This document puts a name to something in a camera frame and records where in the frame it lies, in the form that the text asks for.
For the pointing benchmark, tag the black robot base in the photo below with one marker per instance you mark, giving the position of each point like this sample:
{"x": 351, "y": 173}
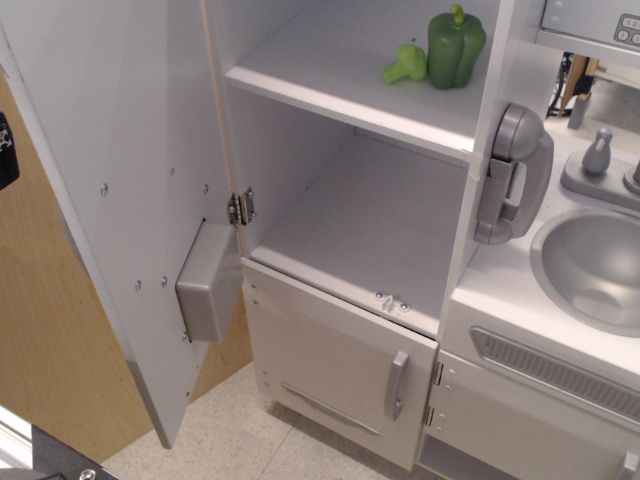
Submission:
{"x": 53, "y": 459}

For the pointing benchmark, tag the white toy fridge cabinet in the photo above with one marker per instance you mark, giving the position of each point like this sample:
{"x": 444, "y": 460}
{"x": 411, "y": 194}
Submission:
{"x": 361, "y": 186}

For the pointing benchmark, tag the white open fridge door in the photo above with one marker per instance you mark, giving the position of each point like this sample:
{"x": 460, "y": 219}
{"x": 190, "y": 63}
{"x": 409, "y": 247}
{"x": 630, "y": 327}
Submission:
{"x": 120, "y": 99}

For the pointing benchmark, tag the metal door hinge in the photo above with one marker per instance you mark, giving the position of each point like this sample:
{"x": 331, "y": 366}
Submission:
{"x": 240, "y": 208}

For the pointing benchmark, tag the white magnetic door catch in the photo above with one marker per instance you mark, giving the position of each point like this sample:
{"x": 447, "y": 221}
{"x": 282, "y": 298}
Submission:
{"x": 389, "y": 303}

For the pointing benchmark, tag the grey plastic door box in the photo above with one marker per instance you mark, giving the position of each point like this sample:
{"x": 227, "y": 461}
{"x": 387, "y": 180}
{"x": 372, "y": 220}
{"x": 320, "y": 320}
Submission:
{"x": 209, "y": 283}

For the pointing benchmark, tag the white lower freezer door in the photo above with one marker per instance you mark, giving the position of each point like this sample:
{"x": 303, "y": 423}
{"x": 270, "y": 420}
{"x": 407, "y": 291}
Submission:
{"x": 329, "y": 361}

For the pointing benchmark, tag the grey toy telephone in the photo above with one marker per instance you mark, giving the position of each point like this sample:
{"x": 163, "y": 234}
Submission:
{"x": 518, "y": 176}

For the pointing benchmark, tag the green toy broccoli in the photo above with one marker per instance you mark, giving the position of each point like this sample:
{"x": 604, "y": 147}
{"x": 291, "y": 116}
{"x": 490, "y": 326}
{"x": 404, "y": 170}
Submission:
{"x": 410, "y": 63}

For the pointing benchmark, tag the white oven door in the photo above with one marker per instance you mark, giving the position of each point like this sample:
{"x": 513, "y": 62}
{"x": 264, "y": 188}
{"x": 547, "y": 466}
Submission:
{"x": 486, "y": 425}

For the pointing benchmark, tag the green toy bell pepper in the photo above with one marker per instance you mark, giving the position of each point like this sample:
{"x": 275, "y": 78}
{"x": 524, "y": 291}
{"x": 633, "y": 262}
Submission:
{"x": 455, "y": 42}

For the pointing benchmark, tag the grey vent panel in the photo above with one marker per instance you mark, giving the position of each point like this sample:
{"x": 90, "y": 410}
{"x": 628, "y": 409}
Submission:
{"x": 596, "y": 390}

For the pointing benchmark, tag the grey toy sink basin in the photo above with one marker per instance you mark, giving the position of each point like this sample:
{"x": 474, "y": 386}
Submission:
{"x": 587, "y": 262}

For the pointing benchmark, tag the grey toy faucet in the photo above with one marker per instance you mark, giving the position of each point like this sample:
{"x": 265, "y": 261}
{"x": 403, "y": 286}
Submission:
{"x": 595, "y": 173}

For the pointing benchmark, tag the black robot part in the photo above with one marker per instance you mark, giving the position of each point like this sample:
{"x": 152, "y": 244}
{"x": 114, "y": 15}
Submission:
{"x": 9, "y": 166}

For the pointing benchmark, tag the grey toy microwave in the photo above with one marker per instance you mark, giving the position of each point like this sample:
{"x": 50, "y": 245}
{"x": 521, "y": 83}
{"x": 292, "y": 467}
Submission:
{"x": 607, "y": 30}

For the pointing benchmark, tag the silver freezer door handle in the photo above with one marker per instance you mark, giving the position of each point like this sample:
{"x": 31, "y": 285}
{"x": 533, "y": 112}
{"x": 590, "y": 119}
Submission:
{"x": 393, "y": 402}

